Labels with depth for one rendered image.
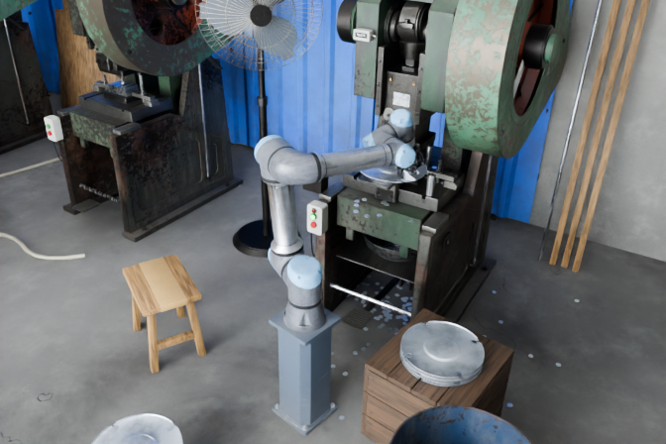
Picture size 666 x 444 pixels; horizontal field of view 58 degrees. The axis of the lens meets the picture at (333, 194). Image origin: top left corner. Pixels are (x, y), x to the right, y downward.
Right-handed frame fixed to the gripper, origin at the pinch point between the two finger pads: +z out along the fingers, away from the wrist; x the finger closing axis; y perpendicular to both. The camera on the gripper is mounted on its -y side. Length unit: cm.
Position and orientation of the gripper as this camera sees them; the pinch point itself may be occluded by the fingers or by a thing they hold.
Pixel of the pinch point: (404, 178)
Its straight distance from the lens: 241.2
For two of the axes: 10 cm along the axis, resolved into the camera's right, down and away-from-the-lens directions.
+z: 1.9, 6.4, 7.5
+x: 4.5, -7.3, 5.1
